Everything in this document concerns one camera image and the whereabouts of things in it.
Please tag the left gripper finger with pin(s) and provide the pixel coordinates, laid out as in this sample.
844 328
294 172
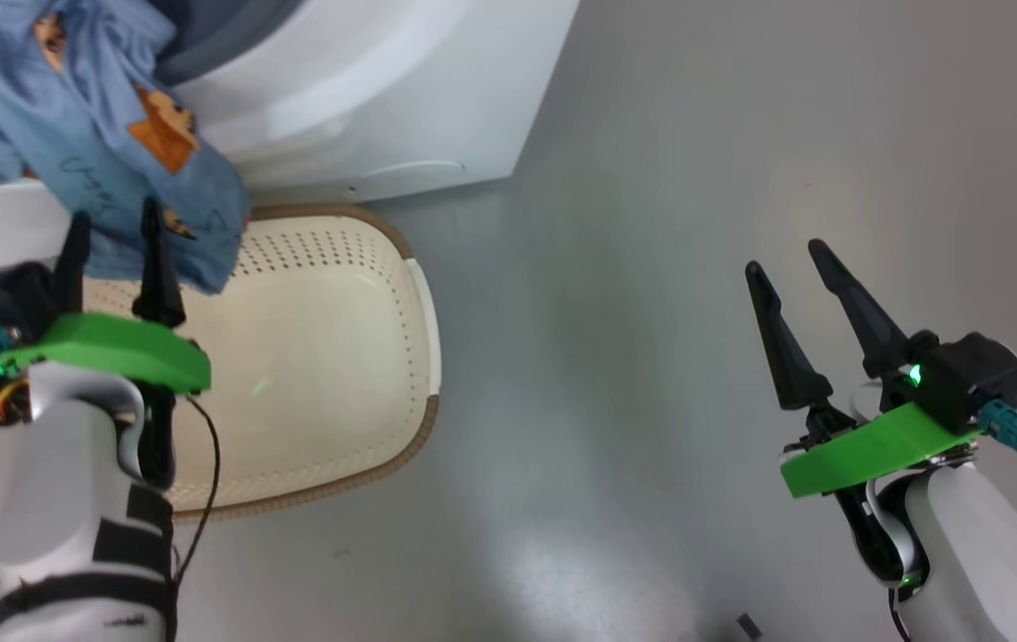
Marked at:
73 267
156 285

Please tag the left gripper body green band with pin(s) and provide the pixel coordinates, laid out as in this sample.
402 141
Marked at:
116 348

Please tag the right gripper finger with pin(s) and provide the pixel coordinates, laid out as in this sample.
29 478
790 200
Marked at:
869 330
789 357

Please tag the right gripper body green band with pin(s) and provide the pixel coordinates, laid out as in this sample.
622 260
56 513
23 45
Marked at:
873 446

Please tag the blue cartoon print garment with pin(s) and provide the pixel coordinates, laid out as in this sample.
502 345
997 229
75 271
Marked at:
71 116

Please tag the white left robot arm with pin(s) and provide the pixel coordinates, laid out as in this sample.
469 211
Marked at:
62 499

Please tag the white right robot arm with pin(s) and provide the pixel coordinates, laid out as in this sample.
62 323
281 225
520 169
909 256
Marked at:
989 553

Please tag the cream perforated laundry basket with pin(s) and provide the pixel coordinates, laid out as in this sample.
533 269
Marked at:
321 339

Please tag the grey rubber door gasket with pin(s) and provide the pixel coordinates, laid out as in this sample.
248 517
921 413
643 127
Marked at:
223 40

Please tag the white front-load washing machine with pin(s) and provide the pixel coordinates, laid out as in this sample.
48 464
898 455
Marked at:
365 89

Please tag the small dark floor object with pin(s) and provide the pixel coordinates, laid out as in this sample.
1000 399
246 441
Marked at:
749 626

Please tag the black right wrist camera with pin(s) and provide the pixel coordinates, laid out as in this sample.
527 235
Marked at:
971 379

